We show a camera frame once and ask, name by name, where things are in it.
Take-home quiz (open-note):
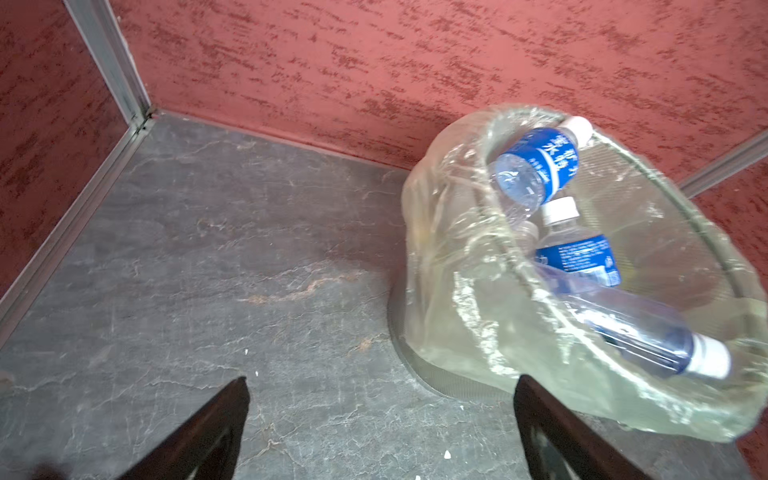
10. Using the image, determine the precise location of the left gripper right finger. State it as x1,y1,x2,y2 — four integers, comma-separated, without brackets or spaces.
513,375,648,479

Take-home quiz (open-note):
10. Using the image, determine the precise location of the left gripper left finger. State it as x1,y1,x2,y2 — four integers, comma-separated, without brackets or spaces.
121,376,250,479

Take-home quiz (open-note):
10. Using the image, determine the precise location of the clear crushed bottle white cap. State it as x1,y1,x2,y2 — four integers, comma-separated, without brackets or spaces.
536,264,733,380

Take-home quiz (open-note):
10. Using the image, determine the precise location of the crushed blue label bottle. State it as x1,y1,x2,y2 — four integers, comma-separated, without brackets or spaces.
533,197,622,287

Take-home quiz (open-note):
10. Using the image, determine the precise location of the blue label bottle white cap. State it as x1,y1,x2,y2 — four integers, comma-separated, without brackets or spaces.
488,117,594,225

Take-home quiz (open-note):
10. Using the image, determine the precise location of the mesh bin with plastic liner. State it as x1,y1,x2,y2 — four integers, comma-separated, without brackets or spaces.
390,105,767,442

